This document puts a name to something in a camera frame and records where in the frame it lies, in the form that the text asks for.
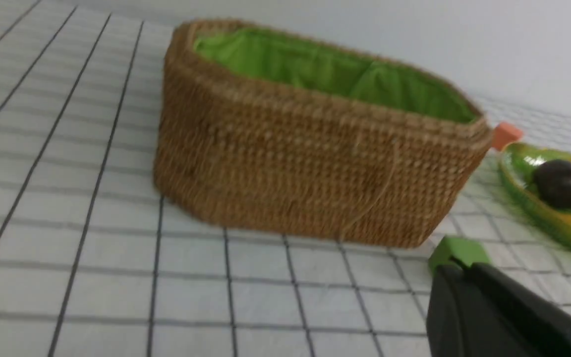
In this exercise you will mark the woven rattan basket green lining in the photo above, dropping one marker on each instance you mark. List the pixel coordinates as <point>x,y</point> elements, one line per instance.
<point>248,153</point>

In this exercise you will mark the dark purple mangosteen toy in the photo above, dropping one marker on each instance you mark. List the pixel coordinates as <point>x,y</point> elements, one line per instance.
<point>552,180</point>

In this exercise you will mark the green glass leaf plate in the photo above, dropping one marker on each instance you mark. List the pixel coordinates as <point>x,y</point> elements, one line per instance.
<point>515,166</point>

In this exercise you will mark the white checkered tablecloth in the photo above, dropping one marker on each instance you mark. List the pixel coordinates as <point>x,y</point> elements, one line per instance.
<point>93,263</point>

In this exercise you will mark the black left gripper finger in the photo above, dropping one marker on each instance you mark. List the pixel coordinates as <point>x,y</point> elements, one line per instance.
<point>479,311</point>

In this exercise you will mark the green foam cube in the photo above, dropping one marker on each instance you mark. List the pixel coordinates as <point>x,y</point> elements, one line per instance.
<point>462,249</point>

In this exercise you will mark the orange foam cube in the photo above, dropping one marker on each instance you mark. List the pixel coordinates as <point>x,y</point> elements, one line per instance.
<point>504,134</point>

